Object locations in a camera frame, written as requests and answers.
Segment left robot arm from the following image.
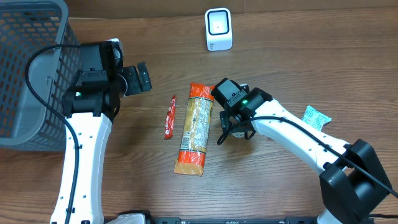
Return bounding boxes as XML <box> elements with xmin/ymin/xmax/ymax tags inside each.
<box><xmin>50</xmin><ymin>62</ymin><xmax>152</xmax><ymax>223</ymax></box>

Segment teal tissue pack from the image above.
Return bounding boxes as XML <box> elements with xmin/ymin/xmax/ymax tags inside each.
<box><xmin>302</xmin><ymin>105</ymin><xmax>332</xmax><ymax>131</ymax></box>

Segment grey plastic mesh basket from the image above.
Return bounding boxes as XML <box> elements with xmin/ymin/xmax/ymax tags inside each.
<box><xmin>1</xmin><ymin>0</ymin><xmax>81</xmax><ymax>151</ymax></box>

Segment white barcode scanner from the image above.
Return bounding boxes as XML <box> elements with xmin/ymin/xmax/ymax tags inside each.
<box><xmin>205</xmin><ymin>7</ymin><xmax>233</xmax><ymax>52</ymax></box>

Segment spaghetti pack orange ends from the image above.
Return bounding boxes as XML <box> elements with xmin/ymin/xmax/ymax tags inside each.
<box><xmin>174</xmin><ymin>83</ymin><xmax>214</xmax><ymax>176</ymax></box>

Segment red chocolate bar wrapper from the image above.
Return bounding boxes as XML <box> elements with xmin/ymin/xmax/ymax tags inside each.
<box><xmin>164</xmin><ymin>95</ymin><xmax>176</xmax><ymax>140</ymax></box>

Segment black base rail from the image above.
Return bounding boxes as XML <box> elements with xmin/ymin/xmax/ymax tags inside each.
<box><xmin>153</xmin><ymin>217</ymin><xmax>317</xmax><ymax>224</ymax></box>

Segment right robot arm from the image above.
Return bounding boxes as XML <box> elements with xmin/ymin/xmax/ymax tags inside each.
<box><xmin>211</xmin><ymin>85</ymin><xmax>397</xmax><ymax>223</ymax></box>

